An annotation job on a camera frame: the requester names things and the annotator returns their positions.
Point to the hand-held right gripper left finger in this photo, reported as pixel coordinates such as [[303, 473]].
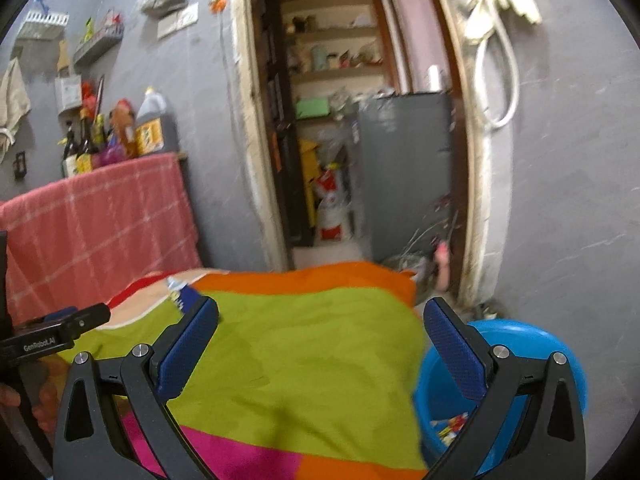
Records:
[[187, 350]]

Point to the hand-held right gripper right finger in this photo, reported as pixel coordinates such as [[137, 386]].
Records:
[[455, 355]]

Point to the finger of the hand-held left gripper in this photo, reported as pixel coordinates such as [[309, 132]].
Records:
[[90, 316], [57, 315]]

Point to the blue snack wrapper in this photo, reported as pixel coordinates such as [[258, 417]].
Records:
[[187, 296]]

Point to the yellow torn wrapper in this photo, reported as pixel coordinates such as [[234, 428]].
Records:
[[450, 427]]

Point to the blue plastic basin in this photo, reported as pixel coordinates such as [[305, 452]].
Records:
[[530, 340]]

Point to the person's left hand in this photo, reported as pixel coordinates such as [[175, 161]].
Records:
[[45, 400]]

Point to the pink checked cloth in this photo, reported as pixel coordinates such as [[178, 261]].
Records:
[[100, 220]]

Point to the colourful striped blanket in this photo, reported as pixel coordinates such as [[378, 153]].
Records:
[[300, 360]]

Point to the small black lantern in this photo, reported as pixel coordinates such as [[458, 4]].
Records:
[[20, 166]]

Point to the dark glass bottle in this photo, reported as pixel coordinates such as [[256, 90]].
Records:
[[86, 150], [70, 157]]

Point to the white sack red print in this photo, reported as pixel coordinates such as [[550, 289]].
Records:
[[332, 210]]

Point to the grey washing machine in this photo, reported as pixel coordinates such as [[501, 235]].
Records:
[[405, 170]]

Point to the dark wooden door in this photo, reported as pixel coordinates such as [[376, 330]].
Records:
[[287, 185]]

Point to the oil jug yellow label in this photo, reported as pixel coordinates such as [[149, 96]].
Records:
[[155, 130]]

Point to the yellow plastic object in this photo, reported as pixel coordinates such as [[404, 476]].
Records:
[[309, 170]]

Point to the beige hanging towel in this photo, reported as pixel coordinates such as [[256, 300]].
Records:
[[15, 100]]

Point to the green box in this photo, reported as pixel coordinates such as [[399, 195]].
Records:
[[312, 109]]

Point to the white cup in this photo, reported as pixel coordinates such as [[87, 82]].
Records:
[[435, 77]]

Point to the cream hanging cloth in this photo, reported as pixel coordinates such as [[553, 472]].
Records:
[[520, 0]]

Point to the cream wooden door frame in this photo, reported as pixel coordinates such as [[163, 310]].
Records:
[[252, 135]]

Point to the grey wall shelf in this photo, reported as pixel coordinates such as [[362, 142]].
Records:
[[97, 47]]

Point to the white wall rack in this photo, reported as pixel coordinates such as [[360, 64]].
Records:
[[45, 22]]

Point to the wall shelves with jars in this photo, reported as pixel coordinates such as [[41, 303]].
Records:
[[330, 76]]

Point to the white switch plate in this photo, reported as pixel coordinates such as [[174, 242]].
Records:
[[177, 21]]

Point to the orange wall hook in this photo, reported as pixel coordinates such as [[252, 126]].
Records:
[[218, 4]]

